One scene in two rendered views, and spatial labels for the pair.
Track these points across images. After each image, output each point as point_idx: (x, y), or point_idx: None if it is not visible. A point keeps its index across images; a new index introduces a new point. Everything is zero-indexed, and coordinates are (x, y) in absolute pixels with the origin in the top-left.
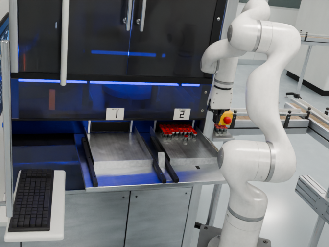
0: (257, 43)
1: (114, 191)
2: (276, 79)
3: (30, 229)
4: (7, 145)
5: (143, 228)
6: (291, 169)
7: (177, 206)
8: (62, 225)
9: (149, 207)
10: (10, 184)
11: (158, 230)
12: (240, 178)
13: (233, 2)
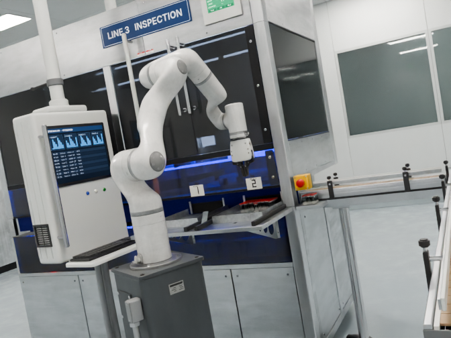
0: (148, 78)
1: (217, 269)
2: (151, 98)
3: (79, 259)
4: (54, 192)
5: (255, 315)
6: (141, 161)
7: (284, 291)
8: (101, 259)
9: (254, 290)
10: (61, 220)
11: (272, 320)
12: (116, 176)
13: (265, 66)
